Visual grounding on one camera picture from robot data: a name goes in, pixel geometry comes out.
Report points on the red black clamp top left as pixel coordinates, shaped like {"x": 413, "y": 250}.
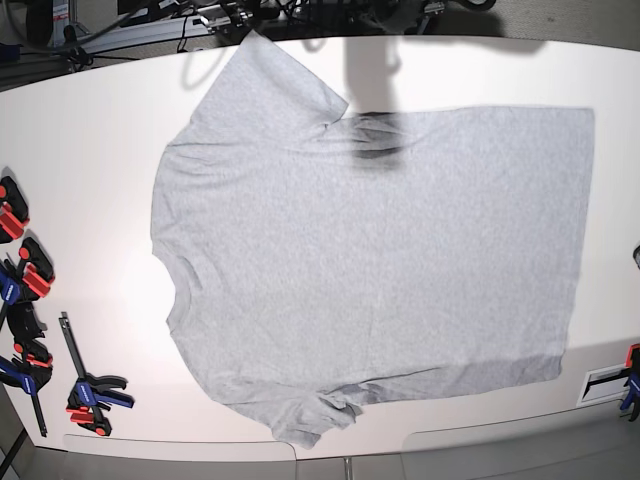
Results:
{"x": 14, "y": 211}

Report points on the blue red clamp middle left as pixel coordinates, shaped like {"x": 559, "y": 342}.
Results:
{"x": 27, "y": 281}

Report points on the blue red clamp lower left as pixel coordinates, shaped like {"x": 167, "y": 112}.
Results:
{"x": 30, "y": 369}

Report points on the blue clamp at right edge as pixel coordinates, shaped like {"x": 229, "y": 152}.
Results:
{"x": 631, "y": 400}

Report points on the blue red clamp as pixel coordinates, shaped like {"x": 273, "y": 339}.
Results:
{"x": 27, "y": 281}
{"x": 30, "y": 369}

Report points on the dark object at right edge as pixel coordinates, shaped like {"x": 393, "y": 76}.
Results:
{"x": 636, "y": 256}

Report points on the white label sticker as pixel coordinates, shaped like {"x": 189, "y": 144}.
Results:
{"x": 603, "y": 385}

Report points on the blue bar clamp lying flat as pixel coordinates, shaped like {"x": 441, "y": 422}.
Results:
{"x": 91, "y": 396}

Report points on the grey T-shirt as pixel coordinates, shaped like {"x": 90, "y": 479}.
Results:
{"x": 323, "y": 262}

